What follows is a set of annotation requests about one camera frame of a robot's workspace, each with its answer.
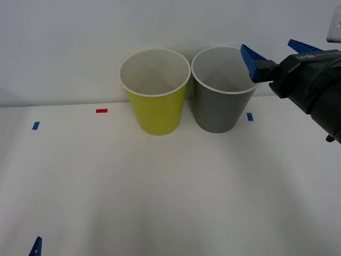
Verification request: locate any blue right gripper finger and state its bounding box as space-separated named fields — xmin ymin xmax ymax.
xmin=240 ymin=44 xmax=281 ymax=84
xmin=287 ymin=39 xmax=324 ymax=55

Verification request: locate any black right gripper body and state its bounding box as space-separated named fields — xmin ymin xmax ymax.
xmin=268 ymin=49 xmax=341 ymax=115

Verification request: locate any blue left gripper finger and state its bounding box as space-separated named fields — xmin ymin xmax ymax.
xmin=28 ymin=236 xmax=43 ymax=256

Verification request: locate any yellow-green plastic bin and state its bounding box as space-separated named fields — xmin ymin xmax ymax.
xmin=119 ymin=48 xmax=192 ymax=137

